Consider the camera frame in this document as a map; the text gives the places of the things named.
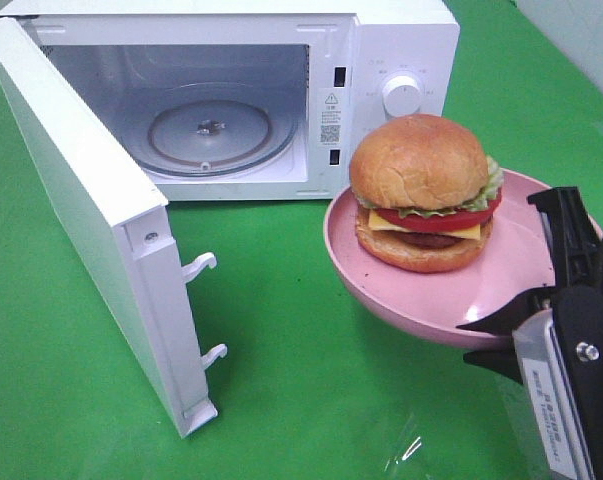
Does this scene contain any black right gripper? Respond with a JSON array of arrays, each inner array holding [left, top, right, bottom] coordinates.
[[459, 186, 603, 384]]

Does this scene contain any pink round plate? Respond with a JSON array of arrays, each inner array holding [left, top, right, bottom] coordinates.
[[323, 167, 603, 351]]

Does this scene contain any burger with lettuce tomato cheese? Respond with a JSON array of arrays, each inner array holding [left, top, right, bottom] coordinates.
[[349, 114, 504, 273]]

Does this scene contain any white microwave door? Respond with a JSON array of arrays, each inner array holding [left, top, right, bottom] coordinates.
[[0, 18, 227, 436]]

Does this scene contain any upper white round knob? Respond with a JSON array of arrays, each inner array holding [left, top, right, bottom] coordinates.
[[381, 72, 423, 117]]

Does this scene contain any clear plastic film piece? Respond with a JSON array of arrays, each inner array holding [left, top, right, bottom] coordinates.
[[382, 428, 432, 480]]

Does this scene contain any white microwave oven body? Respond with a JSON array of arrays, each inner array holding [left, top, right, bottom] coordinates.
[[0, 1, 460, 201]]

